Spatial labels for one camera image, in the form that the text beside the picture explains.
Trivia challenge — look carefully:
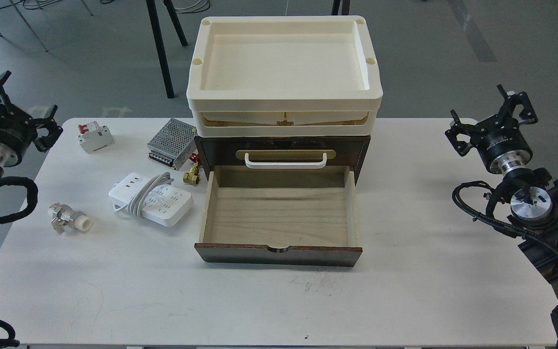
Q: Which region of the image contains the white circuit breaker red switch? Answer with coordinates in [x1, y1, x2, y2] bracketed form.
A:
[77, 121, 115, 153]

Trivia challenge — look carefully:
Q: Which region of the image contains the open wooden drawer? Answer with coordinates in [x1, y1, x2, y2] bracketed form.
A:
[195, 166, 362, 267]

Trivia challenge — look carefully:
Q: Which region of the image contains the brass valve red handle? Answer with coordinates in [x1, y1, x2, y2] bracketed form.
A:
[183, 153, 200, 186]

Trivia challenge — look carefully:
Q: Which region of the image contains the metal mesh power supply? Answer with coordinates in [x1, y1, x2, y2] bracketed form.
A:
[147, 118, 197, 171]

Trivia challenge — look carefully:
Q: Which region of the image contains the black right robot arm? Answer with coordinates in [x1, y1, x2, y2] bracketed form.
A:
[445, 85, 558, 348]

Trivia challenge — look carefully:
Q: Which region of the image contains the grey chair legs background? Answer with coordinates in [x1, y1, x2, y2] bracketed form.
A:
[0, 0, 93, 52]

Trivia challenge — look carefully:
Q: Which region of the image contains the white drawer handle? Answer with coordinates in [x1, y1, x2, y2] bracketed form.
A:
[244, 153, 328, 169]

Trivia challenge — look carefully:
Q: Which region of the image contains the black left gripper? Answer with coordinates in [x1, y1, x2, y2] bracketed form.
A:
[0, 71, 63, 153]

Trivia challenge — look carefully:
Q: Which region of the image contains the white power strip with cable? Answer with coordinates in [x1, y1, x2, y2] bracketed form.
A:
[108, 172, 193, 227]

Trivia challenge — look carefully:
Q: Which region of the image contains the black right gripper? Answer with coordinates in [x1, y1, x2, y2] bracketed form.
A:
[445, 85, 538, 163]

